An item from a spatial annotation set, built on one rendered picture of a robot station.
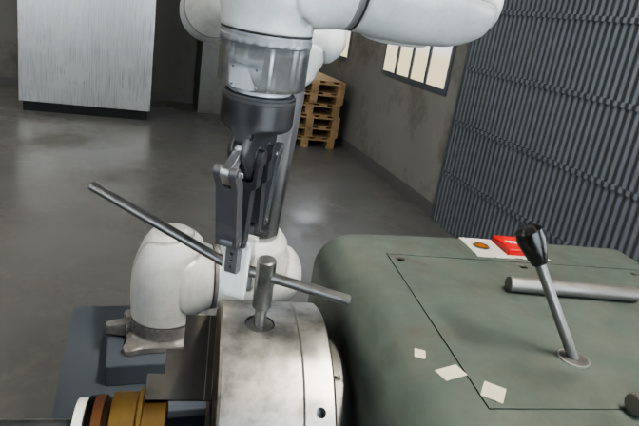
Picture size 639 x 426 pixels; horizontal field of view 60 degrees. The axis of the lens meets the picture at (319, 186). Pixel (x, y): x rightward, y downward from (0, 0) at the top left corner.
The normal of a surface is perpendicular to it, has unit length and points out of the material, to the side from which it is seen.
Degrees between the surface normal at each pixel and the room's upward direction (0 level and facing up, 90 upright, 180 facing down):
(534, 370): 0
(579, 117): 90
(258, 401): 40
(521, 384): 0
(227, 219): 103
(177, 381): 49
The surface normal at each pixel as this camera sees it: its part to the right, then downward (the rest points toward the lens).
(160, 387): 0.22, -0.39
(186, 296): 0.35, 0.32
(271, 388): 0.22, -0.61
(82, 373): 0.15, -0.94
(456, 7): 0.33, 0.55
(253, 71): -0.31, 0.29
